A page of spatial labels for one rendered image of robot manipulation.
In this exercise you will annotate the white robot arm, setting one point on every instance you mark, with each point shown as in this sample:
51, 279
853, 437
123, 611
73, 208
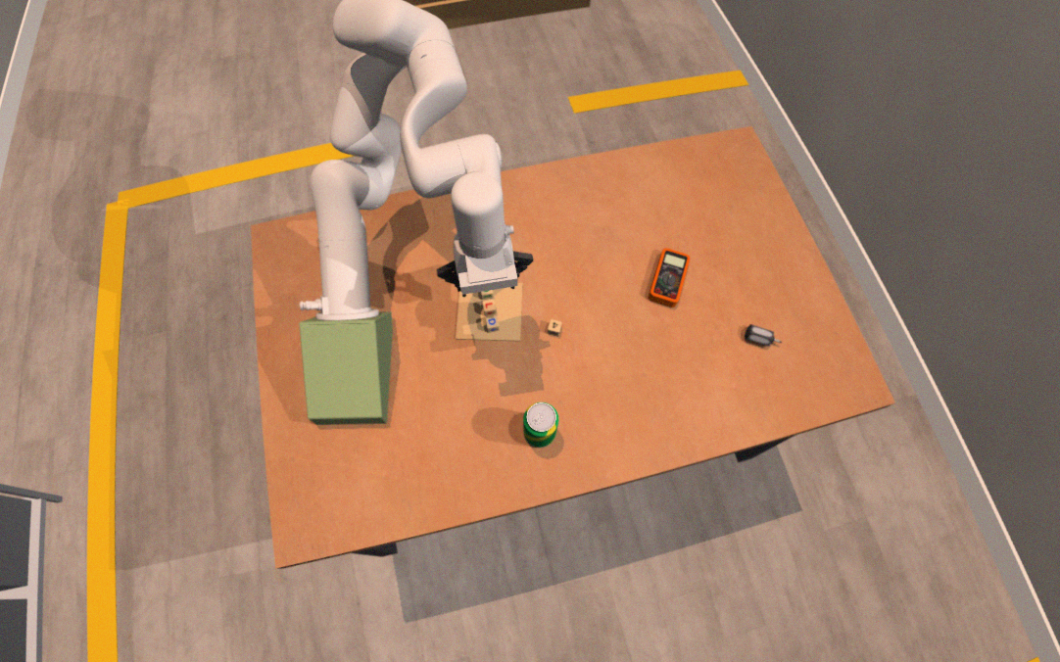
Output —
469, 168

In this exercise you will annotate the tan square mat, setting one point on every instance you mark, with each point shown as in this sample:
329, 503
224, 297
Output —
471, 324

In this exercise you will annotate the green drink can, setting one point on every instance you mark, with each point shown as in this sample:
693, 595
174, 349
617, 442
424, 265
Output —
540, 421

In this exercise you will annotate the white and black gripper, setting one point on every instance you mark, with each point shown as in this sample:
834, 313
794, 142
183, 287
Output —
450, 271

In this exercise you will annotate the orange digital multimeter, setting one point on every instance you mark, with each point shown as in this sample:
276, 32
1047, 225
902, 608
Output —
669, 278

